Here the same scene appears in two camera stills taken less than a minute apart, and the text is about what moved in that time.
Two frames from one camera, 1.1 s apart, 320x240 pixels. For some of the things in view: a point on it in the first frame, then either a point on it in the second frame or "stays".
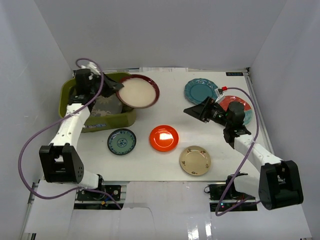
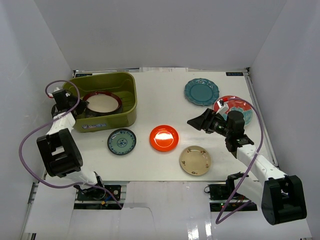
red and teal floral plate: x=225 y=102 stays
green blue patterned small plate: x=121 y=141 stays
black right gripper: x=202 y=111 → x=205 y=121
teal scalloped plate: x=196 y=90 stays
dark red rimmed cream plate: x=140 y=91 → x=103 y=102
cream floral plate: x=195 y=160 stays
